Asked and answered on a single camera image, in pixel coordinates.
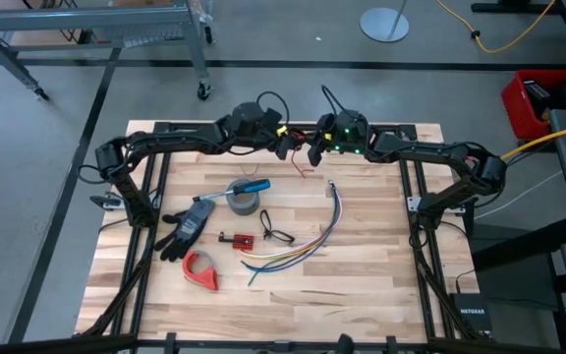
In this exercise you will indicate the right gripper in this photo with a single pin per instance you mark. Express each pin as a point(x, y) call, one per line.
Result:
point(315, 156)

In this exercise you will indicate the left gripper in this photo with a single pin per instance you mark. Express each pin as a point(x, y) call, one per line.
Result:
point(284, 147)

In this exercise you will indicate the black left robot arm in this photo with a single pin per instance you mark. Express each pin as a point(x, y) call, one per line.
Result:
point(175, 137)

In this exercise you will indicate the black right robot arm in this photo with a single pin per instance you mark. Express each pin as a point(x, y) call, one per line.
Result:
point(425, 152)

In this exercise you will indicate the black-framed safety glasses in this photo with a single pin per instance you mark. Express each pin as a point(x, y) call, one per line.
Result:
point(268, 232)

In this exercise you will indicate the small red block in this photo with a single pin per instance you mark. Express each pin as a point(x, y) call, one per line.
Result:
point(243, 242)

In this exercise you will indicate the grey black work glove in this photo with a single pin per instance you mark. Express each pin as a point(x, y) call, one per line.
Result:
point(189, 226)

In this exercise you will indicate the red tape dispenser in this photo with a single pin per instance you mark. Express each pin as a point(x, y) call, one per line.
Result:
point(204, 281)

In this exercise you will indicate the red plastic bin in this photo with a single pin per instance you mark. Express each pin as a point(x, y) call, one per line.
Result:
point(514, 113)

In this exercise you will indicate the grey metal workbench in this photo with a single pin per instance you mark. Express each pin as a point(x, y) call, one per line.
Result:
point(67, 17)

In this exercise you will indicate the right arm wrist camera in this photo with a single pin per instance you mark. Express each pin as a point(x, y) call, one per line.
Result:
point(326, 125)

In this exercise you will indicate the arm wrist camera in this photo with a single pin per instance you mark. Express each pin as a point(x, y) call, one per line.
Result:
point(326, 125)
point(272, 118)

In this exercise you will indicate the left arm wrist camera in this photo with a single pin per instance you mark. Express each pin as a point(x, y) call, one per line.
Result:
point(272, 118)

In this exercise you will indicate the grey duct tape roll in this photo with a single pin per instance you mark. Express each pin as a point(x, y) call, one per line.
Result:
point(243, 206)

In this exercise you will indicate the black aluminium table frame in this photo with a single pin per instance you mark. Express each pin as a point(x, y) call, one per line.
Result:
point(189, 126)

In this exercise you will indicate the metal base bracket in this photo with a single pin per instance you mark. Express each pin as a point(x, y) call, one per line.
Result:
point(103, 201)
point(413, 204)

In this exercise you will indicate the black desk leg frame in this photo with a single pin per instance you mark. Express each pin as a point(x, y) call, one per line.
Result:
point(509, 7)

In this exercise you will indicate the black Netgear network switch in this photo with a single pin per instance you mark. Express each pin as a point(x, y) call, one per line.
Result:
point(472, 312)

